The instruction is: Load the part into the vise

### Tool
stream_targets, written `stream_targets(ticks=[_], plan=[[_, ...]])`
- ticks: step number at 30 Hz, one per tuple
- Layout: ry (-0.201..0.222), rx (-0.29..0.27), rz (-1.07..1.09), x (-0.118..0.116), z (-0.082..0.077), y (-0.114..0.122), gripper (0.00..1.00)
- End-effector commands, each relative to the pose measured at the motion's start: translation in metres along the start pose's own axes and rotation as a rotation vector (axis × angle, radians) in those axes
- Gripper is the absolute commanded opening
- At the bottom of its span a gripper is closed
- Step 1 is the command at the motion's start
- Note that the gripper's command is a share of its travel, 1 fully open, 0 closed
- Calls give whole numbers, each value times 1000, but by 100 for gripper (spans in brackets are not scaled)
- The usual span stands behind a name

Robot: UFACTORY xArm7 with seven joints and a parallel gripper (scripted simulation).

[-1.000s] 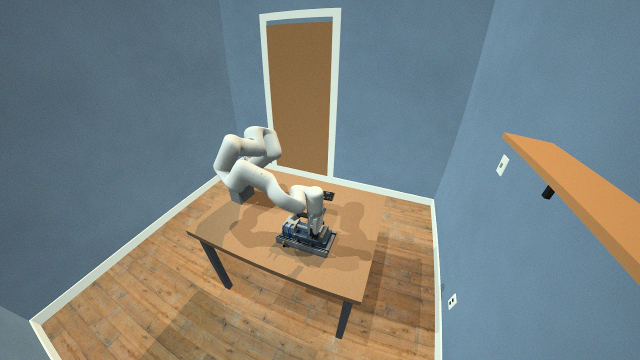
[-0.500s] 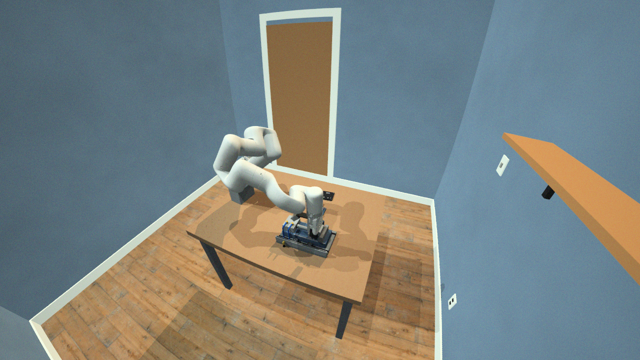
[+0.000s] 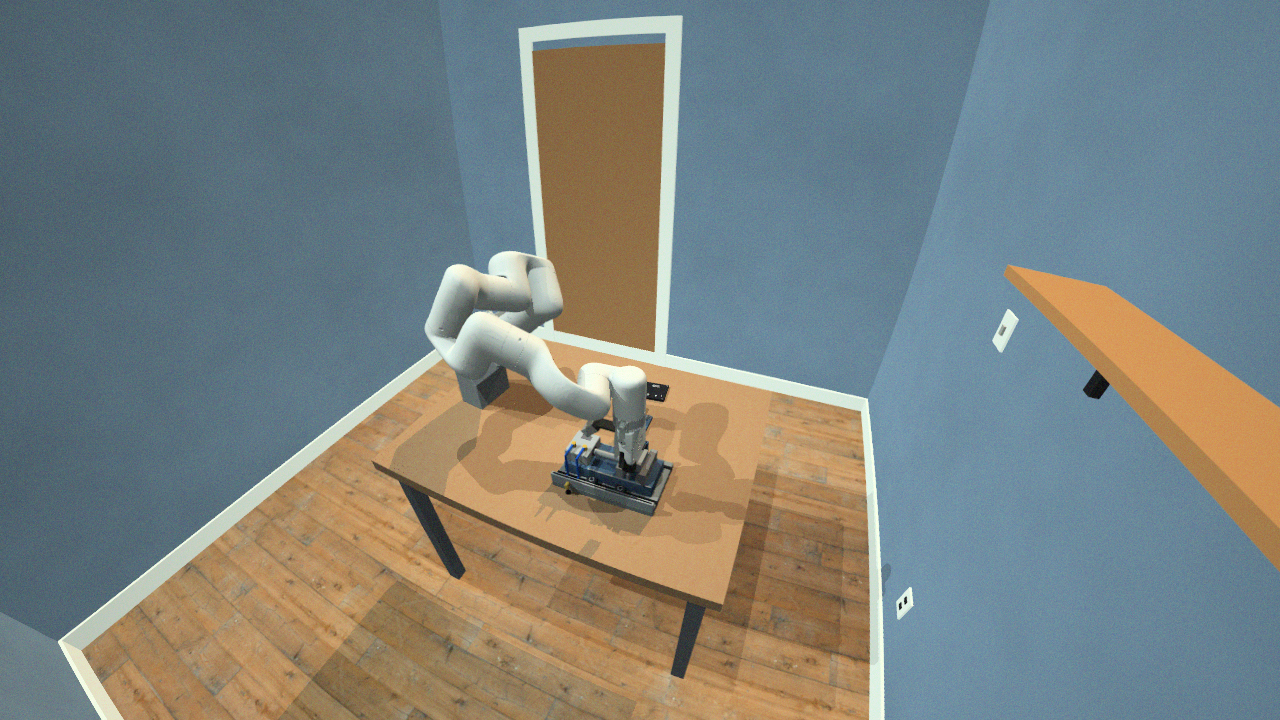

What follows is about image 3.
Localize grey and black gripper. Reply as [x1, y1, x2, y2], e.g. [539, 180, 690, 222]
[613, 421, 646, 474]

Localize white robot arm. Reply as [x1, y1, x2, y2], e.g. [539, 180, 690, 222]
[425, 251, 646, 437]

